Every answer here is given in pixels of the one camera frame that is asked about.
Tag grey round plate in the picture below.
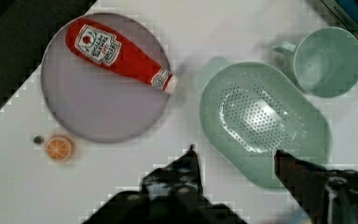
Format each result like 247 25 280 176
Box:
41 13 171 143

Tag green plastic strainer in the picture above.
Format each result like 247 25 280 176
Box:
193 57 332 189

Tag orange slice toy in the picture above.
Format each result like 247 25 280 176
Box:
45 135 75 162

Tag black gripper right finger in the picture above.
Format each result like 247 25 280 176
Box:
274 150 358 224

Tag red ketchup bottle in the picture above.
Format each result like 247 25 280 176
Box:
65 19 178 93

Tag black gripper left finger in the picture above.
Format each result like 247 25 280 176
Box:
141 144 204 203

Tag green plastic cup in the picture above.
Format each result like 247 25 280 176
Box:
274 27 358 98

